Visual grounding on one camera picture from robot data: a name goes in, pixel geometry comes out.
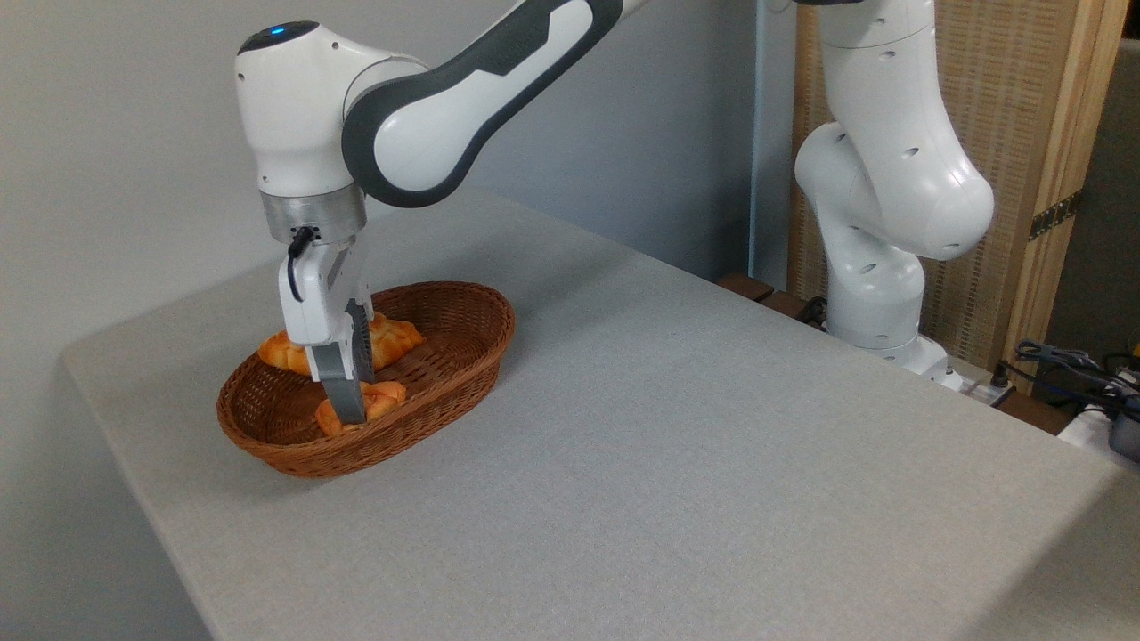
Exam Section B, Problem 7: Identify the small croissant bread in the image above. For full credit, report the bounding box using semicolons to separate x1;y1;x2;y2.
314;379;408;438

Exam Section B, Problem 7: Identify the grey device box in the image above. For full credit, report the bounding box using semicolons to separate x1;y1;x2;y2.
1107;413;1140;464

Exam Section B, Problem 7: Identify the blue black cable bundle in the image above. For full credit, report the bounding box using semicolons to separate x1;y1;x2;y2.
1005;338;1140;421

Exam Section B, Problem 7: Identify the dark wooden block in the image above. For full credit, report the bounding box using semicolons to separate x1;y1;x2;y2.
716;272;777;304
760;291;827;329

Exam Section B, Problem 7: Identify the blue grey partition panel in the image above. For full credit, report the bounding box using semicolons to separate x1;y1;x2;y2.
463;0;798;288

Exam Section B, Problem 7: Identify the metal screen hinge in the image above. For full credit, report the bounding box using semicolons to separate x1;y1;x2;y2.
1028;189;1084;242

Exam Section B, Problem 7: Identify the brown wicker basket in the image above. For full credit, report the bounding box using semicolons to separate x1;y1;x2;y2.
216;280;517;480

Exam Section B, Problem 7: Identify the wooden woven folding screen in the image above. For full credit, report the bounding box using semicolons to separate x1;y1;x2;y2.
788;0;1132;394

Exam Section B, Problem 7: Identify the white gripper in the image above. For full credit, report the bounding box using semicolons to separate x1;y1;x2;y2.
277;235;378;426

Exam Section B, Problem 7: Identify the long braided bread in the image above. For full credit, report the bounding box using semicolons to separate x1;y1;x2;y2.
257;311;427;377

